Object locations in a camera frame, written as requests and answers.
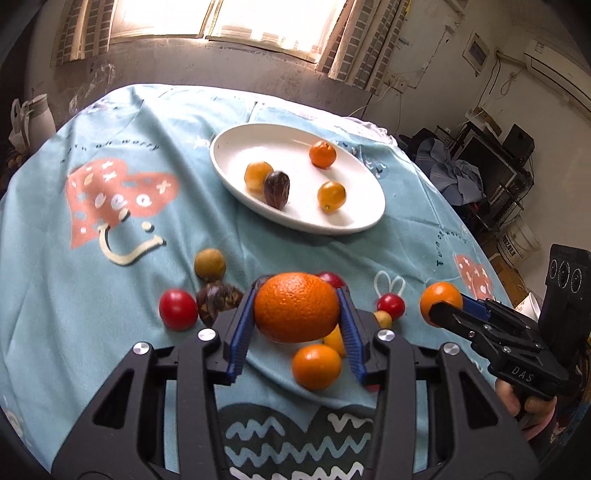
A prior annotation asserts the cardboard box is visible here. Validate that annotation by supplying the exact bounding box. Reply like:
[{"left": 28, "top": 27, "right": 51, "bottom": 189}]
[{"left": 482, "top": 251, "right": 532, "bottom": 301}]

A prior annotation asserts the white air conditioner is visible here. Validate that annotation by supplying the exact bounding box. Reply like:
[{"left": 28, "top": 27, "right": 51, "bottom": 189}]
[{"left": 523, "top": 41, "right": 591, "bottom": 110}]

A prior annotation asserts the white crumpled cloth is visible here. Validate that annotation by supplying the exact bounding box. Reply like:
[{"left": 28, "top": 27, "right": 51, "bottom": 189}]
[{"left": 344, "top": 115, "right": 399, "bottom": 146}]

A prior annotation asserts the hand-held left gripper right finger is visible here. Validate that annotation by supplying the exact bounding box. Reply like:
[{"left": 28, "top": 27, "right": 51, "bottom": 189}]
[{"left": 334, "top": 286, "right": 542, "bottom": 480}]

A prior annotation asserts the blue-grey clothing pile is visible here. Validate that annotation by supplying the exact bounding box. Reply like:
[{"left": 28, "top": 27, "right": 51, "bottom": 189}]
[{"left": 406, "top": 134, "right": 485, "bottom": 206}]

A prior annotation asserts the brick-pattern curtain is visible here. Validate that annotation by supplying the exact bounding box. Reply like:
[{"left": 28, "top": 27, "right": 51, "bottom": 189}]
[
  {"left": 51, "top": 0, "right": 122, "bottom": 66},
  {"left": 316, "top": 0, "right": 422, "bottom": 90}
]

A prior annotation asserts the blue printed tablecloth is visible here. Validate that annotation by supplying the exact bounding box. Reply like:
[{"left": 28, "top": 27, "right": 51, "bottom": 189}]
[{"left": 0, "top": 84, "right": 513, "bottom": 480}]

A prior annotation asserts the black monitor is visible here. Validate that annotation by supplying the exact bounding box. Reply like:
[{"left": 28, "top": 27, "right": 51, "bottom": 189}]
[{"left": 455, "top": 126, "right": 520, "bottom": 197}]

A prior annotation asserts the white plastic bag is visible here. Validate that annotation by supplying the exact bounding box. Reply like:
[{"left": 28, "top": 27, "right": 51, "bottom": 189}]
[{"left": 8, "top": 93, "right": 57, "bottom": 151}]

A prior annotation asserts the dark brown date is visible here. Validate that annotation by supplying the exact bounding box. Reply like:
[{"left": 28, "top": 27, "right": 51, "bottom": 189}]
[{"left": 263, "top": 170, "right": 290, "bottom": 210}]

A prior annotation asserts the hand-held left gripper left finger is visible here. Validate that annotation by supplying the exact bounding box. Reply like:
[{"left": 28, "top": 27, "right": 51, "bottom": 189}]
[{"left": 51, "top": 282, "right": 260, "bottom": 480}]

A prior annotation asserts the dark mottled passion fruit table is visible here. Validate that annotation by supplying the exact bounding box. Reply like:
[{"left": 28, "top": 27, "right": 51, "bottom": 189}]
[{"left": 197, "top": 281, "right": 244, "bottom": 325}]

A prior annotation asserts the white wall electrical box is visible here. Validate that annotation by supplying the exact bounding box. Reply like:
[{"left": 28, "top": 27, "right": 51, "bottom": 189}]
[{"left": 463, "top": 30, "right": 494, "bottom": 75}]

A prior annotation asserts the black speaker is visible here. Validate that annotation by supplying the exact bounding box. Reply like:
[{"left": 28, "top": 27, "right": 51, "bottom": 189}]
[{"left": 502, "top": 123, "right": 536, "bottom": 162}]

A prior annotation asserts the person's right hand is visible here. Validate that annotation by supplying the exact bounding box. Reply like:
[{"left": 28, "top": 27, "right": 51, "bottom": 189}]
[{"left": 496, "top": 377, "right": 559, "bottom": 439}]

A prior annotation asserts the yellow-orange kumquat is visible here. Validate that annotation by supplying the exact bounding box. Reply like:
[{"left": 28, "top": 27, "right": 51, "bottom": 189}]
[
  {"left": 317, "top": 181, "right": 347, "bottom": 213},
  {"left": 323, "top": 324, "right": 347, "bottom": 358},
  {"left": 244, "top": 161, "right": 274, "bottom": 193}
]

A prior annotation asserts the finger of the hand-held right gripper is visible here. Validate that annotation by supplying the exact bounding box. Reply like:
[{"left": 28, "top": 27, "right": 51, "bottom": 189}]
[
  {"left": 427, "top": 299, "right": 509, "bottom": 357},
  {"left": 461, "top": 294, "right": 499, "bottom": 320}
]

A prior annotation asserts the white oval plate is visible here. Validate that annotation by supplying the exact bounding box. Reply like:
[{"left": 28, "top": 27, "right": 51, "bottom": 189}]
[{"left": 209, "top": 123, "right": 387, "bottom": 236}]

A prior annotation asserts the white plastic bucket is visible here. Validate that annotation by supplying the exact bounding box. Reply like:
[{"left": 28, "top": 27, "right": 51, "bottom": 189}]
[{"left": 497, "top": 216, "right": 542, "bottom": 268}]

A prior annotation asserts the large orange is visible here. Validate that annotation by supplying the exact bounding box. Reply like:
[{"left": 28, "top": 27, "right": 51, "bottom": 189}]
[{"left": 254, "top": 272, "right": 341, "bottom": 343}]

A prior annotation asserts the small mandarin orange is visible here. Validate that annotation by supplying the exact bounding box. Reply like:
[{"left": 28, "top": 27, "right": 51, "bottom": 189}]
[
  {"left": 292, "top": 344, "right": 343, "bottom": 392},
  {"left": 420, "top": 282, "right": 463, "bottom": 328},
  {"left": 309, "top": 140, "right": 336, "bottom": 169}
]

